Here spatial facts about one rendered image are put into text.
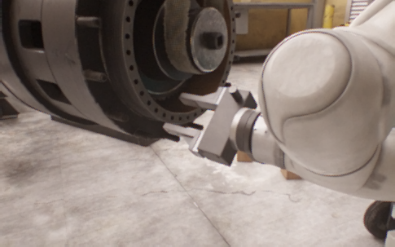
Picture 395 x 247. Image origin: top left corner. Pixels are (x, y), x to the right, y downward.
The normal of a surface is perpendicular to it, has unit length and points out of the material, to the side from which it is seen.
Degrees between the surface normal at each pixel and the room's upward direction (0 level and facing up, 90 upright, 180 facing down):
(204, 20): 90
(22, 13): 75
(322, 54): 63
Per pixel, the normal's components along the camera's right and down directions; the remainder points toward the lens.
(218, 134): -0.44, -0.50
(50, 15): -0.60, 0.04
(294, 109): -0.58, 0.49
